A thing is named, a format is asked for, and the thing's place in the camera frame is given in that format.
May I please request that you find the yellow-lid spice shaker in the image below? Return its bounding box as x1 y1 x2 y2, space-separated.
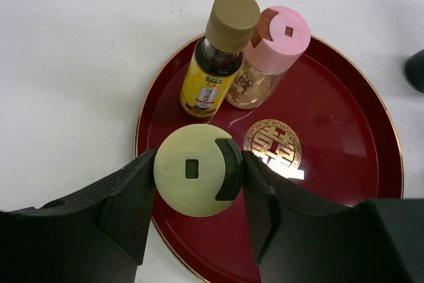
154 124 242 217

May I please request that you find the round red lacquer tray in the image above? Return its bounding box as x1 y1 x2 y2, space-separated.
152 38 403 282

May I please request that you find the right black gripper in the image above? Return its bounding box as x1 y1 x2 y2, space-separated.
404 50 424 93

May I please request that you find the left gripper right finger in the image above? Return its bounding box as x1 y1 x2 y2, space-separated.
242 151 423 282

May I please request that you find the pink-lid spice shaker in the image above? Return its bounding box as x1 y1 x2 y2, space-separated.
225 6 311 109

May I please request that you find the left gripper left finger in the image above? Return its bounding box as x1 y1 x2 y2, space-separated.
1 150 156 282

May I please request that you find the small yellow-label oil bottle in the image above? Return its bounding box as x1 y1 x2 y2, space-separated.
180 0 260 121

